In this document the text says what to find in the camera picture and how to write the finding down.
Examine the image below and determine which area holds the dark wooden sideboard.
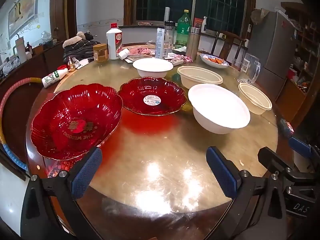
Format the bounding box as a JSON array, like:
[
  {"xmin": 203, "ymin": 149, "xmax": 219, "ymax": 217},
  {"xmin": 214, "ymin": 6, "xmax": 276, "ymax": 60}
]
[{"xmin": 0, "ymin": 40, "xmax": 65, "ymax": 100}]

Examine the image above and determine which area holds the stainless steel thermos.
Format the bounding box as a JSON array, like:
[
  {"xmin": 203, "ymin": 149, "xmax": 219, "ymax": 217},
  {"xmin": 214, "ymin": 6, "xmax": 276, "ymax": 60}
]
[{"xmin": 185, "ymin": 26, "xmax": 201, "ymax": 61}]

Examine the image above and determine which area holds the small gold bottle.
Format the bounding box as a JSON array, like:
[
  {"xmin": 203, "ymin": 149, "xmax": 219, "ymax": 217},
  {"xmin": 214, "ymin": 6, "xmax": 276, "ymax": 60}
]
[{"xmin": 67, "ymin": 56, "xmax": 77, "ymax": 72}]

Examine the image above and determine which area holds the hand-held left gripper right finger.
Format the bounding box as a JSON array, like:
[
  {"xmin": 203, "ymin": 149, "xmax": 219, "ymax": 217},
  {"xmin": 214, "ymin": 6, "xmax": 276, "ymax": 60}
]
[{"xmin": 205, "ymin": 146, "xmax": 300, "ymax": 240}]

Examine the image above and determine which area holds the small beige plastic bowl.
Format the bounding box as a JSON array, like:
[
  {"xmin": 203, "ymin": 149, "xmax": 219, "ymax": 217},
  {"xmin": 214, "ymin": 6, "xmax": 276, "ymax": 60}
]
[{"xmin": 238, "ymin": 82, "xmax": 272, "ymax": 115}]

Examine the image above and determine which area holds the white liquor bottle red cap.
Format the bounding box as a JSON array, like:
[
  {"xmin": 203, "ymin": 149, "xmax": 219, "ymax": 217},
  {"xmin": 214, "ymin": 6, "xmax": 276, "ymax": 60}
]
[{"xmin": 106, "ymin": 23, "xmax": 123, "ymax": 60}]

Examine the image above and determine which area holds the dark wood framed window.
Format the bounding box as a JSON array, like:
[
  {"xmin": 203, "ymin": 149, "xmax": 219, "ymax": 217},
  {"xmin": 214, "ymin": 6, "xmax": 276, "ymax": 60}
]
[{"xmin": 124, "ymin": 0, "xmax": 257, "ymax": 29}]

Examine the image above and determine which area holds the peanut butter jar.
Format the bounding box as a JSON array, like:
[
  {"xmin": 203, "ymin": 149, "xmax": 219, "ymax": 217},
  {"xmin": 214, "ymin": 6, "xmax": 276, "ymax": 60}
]
[{"xmin": 93, "ymin": 43, "xmax": 109, "ymax": 63}]

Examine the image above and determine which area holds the clear glass mug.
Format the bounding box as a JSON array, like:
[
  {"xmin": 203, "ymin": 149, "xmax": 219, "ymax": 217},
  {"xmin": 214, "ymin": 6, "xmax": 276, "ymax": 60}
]
[{"xmin": 237, "ymin": 52, "xmax": 261, "ymax": 85}]

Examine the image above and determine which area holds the framed wall painting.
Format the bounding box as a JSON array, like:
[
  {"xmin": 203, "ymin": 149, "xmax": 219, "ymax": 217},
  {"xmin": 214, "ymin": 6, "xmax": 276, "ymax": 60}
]
[{"xmin": 7, "ymin": 0, "xmax": 42, "ymax": 39}]

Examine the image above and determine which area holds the grey refrigerator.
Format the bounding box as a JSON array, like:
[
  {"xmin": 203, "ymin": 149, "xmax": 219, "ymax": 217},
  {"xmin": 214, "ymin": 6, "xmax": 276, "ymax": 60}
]
[{"xmin": 246, "ymin": 10, "xmax": 297, "ymax": 100}]

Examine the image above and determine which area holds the dark wooden chair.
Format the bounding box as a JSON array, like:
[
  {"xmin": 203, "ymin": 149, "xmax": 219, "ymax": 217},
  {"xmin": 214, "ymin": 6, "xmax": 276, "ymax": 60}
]
[{"xmin": 211, "ymin": 31, "xmax": 248, "ymax": 60}]

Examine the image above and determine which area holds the white green milk bottle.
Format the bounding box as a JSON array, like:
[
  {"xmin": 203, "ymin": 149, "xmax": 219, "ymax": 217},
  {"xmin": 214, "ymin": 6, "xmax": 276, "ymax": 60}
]
[{"xmin": 41, "ymin": 68, "xmax": 69, "ymax": 88}]

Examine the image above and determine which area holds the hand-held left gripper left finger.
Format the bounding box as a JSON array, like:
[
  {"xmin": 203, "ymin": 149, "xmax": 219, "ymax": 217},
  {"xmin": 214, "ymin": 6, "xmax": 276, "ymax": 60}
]
[{"xmin": 20, "ymin": 146, "xmax": 105, "ymax": 240}]

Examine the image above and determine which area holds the white tumbler with handle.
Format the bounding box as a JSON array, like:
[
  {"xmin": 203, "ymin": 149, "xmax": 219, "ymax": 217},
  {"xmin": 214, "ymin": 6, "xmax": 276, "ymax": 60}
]
[{"xmin": 14, "ymin": 36, "xmax": 27, "ymax": 64}]

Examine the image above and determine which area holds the red plate white sticker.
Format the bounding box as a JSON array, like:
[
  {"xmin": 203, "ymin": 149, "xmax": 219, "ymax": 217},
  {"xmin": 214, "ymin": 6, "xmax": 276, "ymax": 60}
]
[{"xmin": 117, "ymin": 77, "xmax": 187, "ymax": 116}]

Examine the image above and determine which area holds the green plastic bottle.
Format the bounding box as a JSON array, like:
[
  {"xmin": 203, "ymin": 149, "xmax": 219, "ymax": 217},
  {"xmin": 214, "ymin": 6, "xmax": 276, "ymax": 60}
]
[{"xmin": 175, "ymin": 9, "xmax": 193, "ymax": 49}]

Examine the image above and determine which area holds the multicoloured hula hoop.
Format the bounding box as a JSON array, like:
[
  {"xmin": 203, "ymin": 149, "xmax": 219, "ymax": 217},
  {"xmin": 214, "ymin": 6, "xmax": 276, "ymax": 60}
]
[{"xmin": 0, "ymin": 77, "xmax": 48, "ymax": 172}]

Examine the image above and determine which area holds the black quilted fur-lined boot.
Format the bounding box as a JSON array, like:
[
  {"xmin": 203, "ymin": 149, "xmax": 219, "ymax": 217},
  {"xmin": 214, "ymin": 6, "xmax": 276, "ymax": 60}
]
[{"xmin": 62, "ymin": 31, "xmax": 100, "ymax": 62}]

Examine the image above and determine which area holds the wooden shelf unit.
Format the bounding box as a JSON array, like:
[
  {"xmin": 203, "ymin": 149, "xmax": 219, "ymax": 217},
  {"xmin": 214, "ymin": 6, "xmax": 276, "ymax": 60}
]
[{"xmin": 281, "ymin": 2, "xmax": 320, "ymax": 93}]

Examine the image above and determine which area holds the large beige plastic bowl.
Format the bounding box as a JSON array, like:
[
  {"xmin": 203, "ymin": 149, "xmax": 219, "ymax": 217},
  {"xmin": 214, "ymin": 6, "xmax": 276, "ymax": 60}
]
[{"xmin": 177, "ymin": 66, "xmax": 223, "ymax": 89}]

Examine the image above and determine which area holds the pink flat package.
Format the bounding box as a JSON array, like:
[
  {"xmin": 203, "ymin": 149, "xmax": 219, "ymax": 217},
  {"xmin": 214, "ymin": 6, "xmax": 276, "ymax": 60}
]
[{"xmin": 125, "ymin": 45, "xmax": 153, "ymax": 58}]

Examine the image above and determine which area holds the blue white patterned plate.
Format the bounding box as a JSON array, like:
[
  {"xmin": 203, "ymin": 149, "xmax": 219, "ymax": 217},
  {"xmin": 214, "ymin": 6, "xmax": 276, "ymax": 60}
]
[{"xmin": 200, "ymin": 54, "xmax": 229, "ymax": 69}]

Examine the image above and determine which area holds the small white paper bowl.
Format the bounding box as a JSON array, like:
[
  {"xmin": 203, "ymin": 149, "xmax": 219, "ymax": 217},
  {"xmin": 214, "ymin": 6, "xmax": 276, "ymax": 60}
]
[{"xmin": 132, "ymin": 58, "xmax": 174, "ymax": 78}]

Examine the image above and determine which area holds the pink candy bag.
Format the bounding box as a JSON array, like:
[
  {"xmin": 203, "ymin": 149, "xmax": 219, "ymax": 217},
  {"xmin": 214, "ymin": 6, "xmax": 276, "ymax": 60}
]
[{"xmin": 175, "ymin": 54, "xmax": 193, "ymax": 63}]

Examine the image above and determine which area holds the red deep plate gold print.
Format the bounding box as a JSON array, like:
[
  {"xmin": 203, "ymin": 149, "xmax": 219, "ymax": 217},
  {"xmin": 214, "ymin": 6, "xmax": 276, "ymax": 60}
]
[{"xmin": 30, "ymin": 83, "xmax": 123, "ymax": 161}]

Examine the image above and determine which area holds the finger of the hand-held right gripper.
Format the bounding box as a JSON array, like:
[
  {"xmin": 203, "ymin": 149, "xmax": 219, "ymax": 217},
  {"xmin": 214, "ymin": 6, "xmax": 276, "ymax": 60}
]
[
  {"xmin": 257, "ymin": 147, "xmax": 320, "ymax": 188},
  {"xmin": 288, "ymin": 136, "xmax": 320, "ymax": 159}
]

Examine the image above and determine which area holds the clear bottle black lid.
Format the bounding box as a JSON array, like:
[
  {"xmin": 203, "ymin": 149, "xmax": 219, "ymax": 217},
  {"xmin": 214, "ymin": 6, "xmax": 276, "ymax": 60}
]
[{"xmin": 164, "ymin": 21, "xmax": 175, "ymax": 53}]

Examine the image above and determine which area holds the small white cup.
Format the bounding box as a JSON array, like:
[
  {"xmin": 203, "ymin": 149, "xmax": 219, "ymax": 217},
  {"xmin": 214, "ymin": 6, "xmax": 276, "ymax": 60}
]
[{"xmin": 118, "ymin": 48, "xmax": 131, "ymax": 60}]

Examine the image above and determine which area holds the large white paper bowl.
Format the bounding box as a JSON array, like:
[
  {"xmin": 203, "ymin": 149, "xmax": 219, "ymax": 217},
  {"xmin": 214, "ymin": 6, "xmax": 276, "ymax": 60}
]
[{"xmin": 188, "ymin": 84, "xmax": 251, "ymax": 135}]

